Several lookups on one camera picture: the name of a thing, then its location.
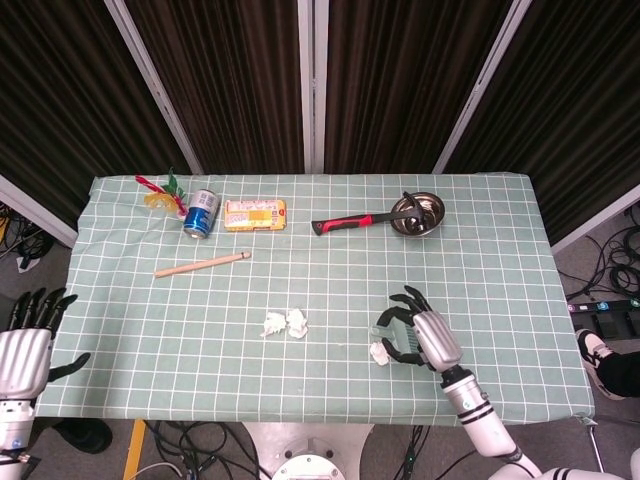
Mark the blue drink can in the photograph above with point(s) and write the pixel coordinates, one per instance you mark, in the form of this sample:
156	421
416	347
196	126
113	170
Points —
200	215

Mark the stainless steel bowl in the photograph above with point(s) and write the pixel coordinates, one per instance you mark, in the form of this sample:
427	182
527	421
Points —
434	207

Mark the white paper ball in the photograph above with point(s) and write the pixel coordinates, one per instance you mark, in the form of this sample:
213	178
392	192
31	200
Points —
379	353
296	322
274	324

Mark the wooden stick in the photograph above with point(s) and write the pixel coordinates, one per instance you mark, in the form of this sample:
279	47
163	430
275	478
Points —
200	265

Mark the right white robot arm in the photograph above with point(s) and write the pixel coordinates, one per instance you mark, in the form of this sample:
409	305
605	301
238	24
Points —
480	415

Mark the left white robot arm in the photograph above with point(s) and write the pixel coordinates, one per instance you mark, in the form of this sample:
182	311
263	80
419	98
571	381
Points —
12	425

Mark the yellow snack packet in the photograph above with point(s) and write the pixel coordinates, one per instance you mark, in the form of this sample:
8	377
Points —
255	216

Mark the red black claw hammer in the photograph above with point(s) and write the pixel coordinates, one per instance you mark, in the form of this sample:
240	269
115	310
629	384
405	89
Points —
345	223

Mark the black trouser leg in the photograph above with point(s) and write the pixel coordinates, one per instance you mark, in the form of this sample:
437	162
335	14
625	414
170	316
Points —
622	372

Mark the yellow tape strip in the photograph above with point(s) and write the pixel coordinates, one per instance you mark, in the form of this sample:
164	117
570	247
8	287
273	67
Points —
133	450

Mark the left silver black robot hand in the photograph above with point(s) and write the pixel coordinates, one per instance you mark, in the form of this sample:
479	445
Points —
22	360

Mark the white robot torso base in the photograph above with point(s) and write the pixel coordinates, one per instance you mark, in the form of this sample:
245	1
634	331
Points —
310	450

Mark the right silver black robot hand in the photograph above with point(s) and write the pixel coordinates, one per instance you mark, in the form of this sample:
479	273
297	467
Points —
437	340

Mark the white black sneaker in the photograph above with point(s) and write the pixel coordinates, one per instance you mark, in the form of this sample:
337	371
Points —
592	350

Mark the dark partition screen white frame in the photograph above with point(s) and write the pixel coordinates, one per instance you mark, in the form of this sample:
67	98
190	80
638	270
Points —
400	75
60	100
240	75
575	100

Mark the colourful feather shuttlecock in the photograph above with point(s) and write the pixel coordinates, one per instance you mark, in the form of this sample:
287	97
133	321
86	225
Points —
160	199

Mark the green white checked tablecloth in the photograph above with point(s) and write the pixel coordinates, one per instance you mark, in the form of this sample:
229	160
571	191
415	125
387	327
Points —
320	280

